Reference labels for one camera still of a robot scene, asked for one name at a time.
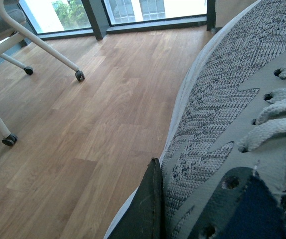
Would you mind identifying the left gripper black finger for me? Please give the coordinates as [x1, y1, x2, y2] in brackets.
[104, 158, 163, 239]

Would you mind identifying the grey knit sneaker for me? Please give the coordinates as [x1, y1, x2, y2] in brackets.
[103, 0, 286, 239]

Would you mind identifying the white chair on castors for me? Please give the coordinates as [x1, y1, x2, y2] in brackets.
[0, 0, 85, 146]

